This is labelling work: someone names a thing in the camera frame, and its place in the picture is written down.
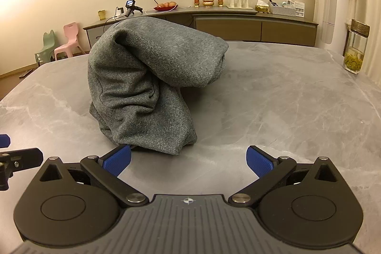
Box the pink plastic chair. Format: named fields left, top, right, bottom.
left=54, top=22, right=84, bottom=61

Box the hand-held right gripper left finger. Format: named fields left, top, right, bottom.
left=36, top=144, right=149, bottom=207

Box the glass tea bottle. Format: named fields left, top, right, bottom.
left=344, top=19, right=371, bottom=75

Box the grey sweatshirt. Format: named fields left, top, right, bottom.
left=87, top=17, right=230, bottom=156

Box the spare hand-held gripper device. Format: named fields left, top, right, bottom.
left=125, top=0, right=144, bottom=18

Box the green plastic chair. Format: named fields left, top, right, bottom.
left=34, top=30, right=57, bottom=67

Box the gold tissue box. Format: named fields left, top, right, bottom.
left=255, top=0, right=270, bottom=14

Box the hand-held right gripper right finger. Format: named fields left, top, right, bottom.
left=228, top=145, right=347, bottom=208

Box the grey storage box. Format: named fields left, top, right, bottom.
left=269, top=0, right=297, bottom=17

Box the long grey sideboard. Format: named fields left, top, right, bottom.
left=83, top=8, right=319, bottom=50

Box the white cable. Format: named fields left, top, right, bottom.
left=146, top=5, right=191, bottom=16

